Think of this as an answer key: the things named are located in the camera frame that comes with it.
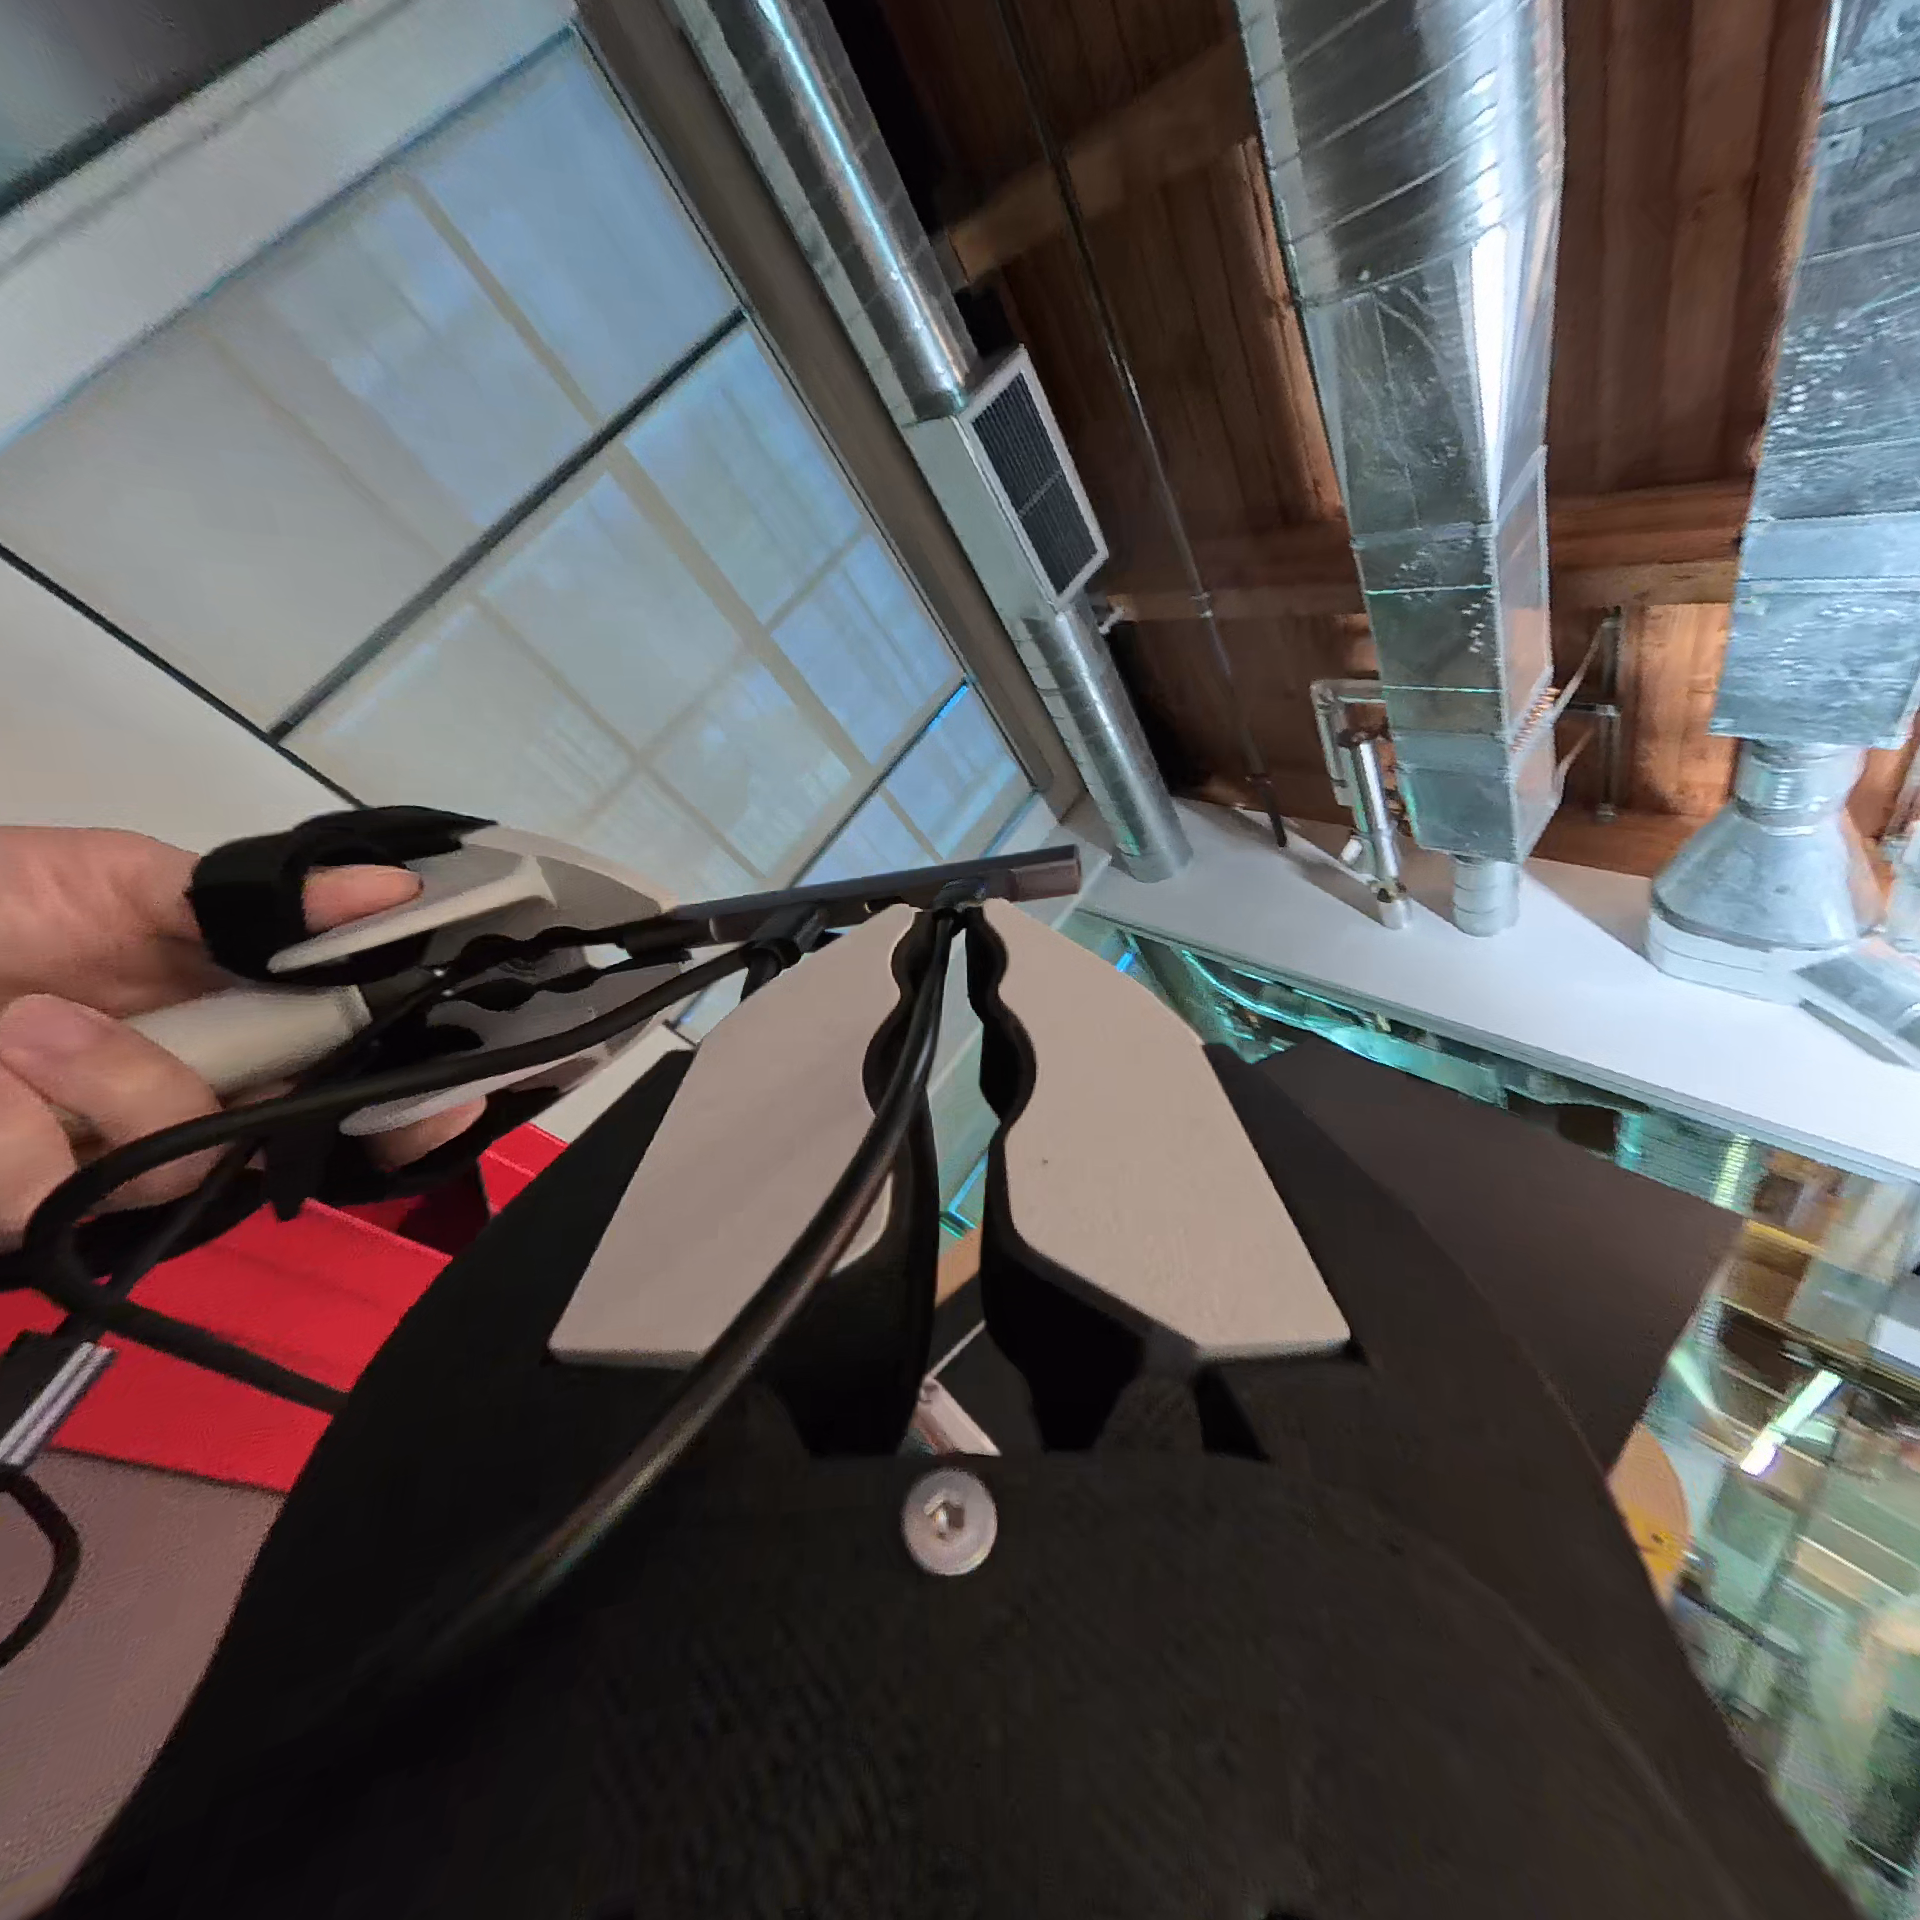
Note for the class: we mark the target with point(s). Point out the silver ceiling pipes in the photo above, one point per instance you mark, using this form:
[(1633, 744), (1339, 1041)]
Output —
[(1372, 809)]

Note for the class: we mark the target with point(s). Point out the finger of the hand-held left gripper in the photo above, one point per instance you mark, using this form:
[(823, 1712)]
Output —
[(511, 1072), (539, 891)]

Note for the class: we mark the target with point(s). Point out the black panel wooden board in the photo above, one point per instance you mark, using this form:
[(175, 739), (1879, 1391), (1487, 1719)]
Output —
[(1499, 1243)]

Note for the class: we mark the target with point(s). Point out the large gridded window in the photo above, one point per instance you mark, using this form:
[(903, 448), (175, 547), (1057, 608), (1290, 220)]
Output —
[(523, 600)]

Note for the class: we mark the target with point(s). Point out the spiral silver duct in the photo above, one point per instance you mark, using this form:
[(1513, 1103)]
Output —
[(1108, 763)]

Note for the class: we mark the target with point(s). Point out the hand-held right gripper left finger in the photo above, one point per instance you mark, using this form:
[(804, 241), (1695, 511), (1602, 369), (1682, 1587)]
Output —
[(721, 1201)]

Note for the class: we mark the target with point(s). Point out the white vent grille box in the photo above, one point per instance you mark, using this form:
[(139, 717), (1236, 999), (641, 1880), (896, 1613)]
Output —
[(1036, 480)]

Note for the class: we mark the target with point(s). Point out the red plastic bin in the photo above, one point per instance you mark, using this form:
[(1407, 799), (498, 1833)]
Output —
[(224, 1349)]

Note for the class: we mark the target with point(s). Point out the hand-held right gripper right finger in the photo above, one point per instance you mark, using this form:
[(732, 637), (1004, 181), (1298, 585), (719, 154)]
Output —
[(1171, 1201)]

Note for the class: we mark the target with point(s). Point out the black ceiling pipe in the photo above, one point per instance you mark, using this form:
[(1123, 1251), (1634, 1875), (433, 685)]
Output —
[(1200, 608)]

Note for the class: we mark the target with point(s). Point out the person's left hand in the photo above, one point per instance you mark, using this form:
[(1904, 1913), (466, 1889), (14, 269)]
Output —
[(76, 915)]

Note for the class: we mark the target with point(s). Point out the rectangular metal duct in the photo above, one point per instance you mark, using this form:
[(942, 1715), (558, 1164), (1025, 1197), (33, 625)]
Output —
[(1828, 524), (1424, 450)]

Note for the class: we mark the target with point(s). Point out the grey usb hub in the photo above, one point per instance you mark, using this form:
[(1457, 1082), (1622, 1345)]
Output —
[(1019, 869)]

